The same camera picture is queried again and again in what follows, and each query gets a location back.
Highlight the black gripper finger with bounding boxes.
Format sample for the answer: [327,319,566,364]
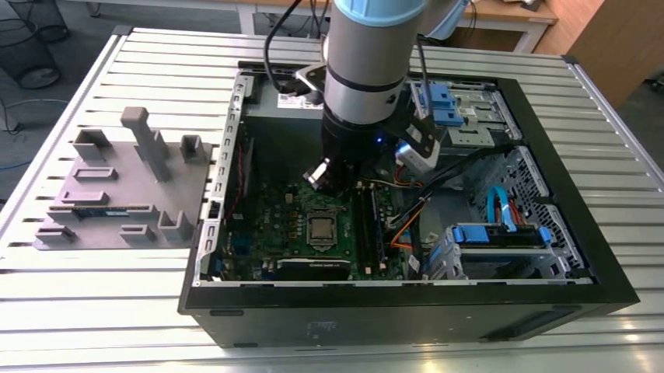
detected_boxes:
[332,164,363,196]
[300,156,336,192]

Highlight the metal socket cover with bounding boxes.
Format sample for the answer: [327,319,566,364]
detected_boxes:
[304,209,342,248]

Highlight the silver CPU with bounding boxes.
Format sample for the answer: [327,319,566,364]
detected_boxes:
[311,217,336,240]

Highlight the black RAM slot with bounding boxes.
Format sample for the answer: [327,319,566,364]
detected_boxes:
[350,184,367,274]

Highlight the green motherboard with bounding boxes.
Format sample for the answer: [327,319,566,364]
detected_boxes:
[221,170,411,281]

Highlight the grey power supply unit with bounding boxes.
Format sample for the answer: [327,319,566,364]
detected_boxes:
[241,80,347,172]

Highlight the blue drive latch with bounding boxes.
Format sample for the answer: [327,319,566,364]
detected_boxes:
[421,83,465,127]

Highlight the silver drive cage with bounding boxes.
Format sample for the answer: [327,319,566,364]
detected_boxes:
[402,81,522,168]

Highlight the black graphics card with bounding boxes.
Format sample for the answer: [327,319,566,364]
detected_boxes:
[276,256,352,281]

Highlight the hard disk in blue carrier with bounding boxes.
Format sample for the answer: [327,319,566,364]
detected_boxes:
[450,223,551,249]

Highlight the black PC case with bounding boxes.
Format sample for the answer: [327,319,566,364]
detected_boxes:
[176,60,640,349]

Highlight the silver disk bay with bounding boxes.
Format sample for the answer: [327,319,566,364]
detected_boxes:
[425,223,592,281]

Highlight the grey parts rack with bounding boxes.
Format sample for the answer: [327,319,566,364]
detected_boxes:
[30,106,219,252]

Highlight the green RAM stick blue label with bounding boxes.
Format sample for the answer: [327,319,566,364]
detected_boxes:
[61,204,151,219]

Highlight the wooden desk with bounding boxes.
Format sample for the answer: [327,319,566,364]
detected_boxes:
[463,0,559,54]

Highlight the wooden cabinet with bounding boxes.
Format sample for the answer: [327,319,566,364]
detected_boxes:
[533,0,664,110]

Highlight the black mesh bin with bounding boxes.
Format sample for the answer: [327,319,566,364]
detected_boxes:
[0,18,62,91]
[28,0,72,44]

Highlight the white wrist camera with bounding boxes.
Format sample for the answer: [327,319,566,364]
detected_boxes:
[394,116,442,172]

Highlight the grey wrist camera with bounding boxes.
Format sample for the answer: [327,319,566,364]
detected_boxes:
[294,64,328,96]

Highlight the orange wire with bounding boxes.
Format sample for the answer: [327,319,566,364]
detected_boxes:
[388,215,421,250]

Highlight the black cable bundle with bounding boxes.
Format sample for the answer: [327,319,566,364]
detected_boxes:
[386,143,525,230]

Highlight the black camera cable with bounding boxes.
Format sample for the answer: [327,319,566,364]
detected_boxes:
[262,0,307,96]
[414,33,433,120]

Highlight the blue wire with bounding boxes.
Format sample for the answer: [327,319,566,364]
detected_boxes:
[486,186,518,234]

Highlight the red wire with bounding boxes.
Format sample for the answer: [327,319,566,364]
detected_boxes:
[506,196,527,231]

